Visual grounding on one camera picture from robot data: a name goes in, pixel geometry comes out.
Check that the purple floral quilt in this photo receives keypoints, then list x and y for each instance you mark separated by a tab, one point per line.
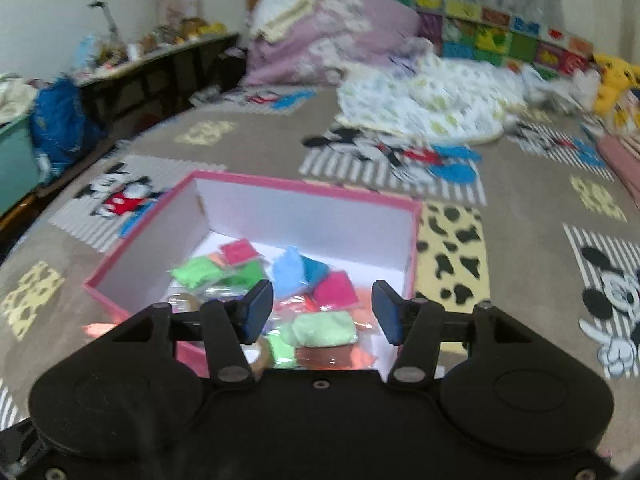
330	45

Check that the pile of toys on shelf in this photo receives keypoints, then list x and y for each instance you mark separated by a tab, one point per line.
150	40

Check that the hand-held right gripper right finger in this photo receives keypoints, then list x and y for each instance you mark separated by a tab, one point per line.
386	310

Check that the cartoon mouse printed blanket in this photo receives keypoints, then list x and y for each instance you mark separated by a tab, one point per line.
500	240

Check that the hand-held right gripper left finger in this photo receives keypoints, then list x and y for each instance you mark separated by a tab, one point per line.
257	307

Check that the pile of coloured clay packets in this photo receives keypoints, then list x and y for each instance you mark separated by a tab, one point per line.
295	300

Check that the colourful foam play fence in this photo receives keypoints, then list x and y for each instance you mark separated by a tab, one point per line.
500	32

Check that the dark low shelf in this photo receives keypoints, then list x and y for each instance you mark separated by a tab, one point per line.
155	72

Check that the blue bag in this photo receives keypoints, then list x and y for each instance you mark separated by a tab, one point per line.
60	125

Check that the yellow plush toy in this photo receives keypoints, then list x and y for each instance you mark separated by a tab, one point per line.
616	82

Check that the pink cardboard box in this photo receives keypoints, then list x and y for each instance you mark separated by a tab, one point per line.
320	205

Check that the teal storage box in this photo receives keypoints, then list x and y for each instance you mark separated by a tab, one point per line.
15	160

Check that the white patterned quilt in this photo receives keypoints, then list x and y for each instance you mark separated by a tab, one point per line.
430	100

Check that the pink folded cloth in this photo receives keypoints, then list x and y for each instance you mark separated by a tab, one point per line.
624	157

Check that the cream folded blanket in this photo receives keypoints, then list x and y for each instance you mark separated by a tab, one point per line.
295	2

